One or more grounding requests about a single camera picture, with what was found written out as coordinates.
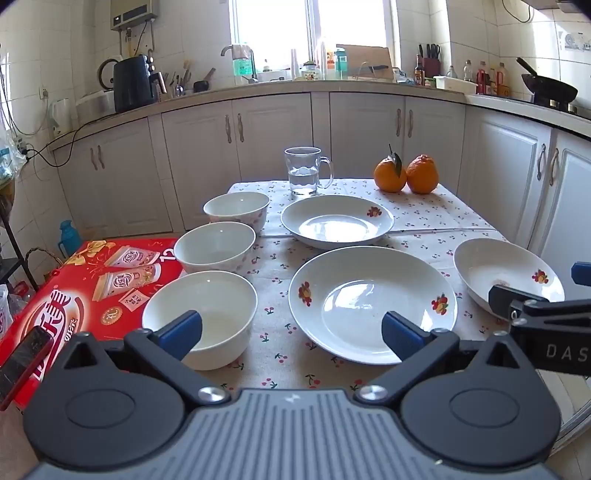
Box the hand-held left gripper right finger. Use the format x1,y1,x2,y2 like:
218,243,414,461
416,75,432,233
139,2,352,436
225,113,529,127
355,311,536,407

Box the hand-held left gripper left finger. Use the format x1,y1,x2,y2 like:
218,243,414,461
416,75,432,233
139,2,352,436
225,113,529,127
46,310,230,409

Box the white plate fruit print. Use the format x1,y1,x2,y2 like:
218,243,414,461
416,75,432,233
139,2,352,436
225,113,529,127
453,238,566,319
281,195,395,250
288,246,458,365

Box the plain white bowl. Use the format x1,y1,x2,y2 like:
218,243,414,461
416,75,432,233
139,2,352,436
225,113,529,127
141,271,258,371

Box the white bowl pink floral print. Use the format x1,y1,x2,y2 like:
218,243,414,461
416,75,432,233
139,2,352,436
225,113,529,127
204,191,271,236
174,222,256,275

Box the cherry print tablecloth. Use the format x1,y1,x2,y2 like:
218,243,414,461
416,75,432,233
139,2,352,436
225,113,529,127
203,178,532,398

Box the red carton box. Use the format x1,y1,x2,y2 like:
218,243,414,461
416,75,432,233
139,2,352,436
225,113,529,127
0,237,185,411

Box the teal thermos flask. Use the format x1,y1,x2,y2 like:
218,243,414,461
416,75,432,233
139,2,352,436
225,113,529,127
59,220,83,258

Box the bumpy orange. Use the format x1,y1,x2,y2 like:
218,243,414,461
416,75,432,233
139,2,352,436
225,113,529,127
406,154,439,195

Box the orange with leaf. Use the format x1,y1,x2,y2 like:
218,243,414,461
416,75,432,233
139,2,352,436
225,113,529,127
373,144,408,193

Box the dark smartphone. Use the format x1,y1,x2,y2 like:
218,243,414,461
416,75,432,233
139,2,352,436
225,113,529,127
0,325,54,411

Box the gas stove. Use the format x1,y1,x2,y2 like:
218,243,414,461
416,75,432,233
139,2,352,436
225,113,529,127
508,92,591,116

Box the glass mug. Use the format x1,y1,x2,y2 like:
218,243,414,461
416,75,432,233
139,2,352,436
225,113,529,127
284,146,334,198

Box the black metal shelf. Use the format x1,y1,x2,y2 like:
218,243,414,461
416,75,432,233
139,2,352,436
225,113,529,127
0,185,29,296

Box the black wok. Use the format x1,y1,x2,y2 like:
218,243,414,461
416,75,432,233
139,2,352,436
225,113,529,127
516,56,579,106

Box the white plastic container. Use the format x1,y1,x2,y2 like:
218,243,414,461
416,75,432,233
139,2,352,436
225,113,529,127
434,75,478,94

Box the white kitchen cabinets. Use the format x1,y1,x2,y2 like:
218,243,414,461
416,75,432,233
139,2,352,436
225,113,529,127
51,90,591,296

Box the white rice cooker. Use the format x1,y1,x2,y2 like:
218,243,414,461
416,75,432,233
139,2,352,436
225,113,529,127
75,89,116,118

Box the white electric jug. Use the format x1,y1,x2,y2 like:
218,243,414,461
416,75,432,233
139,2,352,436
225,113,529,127
50,98,72,137

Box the utensil holder with utensils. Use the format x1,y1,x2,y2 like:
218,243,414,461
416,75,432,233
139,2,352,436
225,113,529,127
165,60,195,97

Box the dark red knife block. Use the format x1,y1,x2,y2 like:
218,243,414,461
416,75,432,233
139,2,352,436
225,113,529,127
419,44,441,79

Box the black air fryer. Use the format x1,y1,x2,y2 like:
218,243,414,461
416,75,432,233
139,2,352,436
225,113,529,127
113,54,163,114

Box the kitchen countertop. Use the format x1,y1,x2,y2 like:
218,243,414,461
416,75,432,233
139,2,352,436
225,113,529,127
48,76,591,139

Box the green dish soap bottle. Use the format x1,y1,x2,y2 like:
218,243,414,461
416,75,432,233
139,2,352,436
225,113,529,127
232,44,254,79

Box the chrome faucet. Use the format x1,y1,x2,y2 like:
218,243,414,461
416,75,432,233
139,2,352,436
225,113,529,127
221,45,260,84

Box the cardboard sheet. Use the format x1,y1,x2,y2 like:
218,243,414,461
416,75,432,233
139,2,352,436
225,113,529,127
336,45,393,79

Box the window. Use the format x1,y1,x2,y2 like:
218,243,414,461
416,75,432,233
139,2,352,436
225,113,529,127
231,0,400,70

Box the white water heater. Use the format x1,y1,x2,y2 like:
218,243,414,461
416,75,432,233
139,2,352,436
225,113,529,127
110,0,160,32

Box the black power cable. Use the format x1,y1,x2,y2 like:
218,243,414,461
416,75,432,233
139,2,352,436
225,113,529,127
21,113,118,169

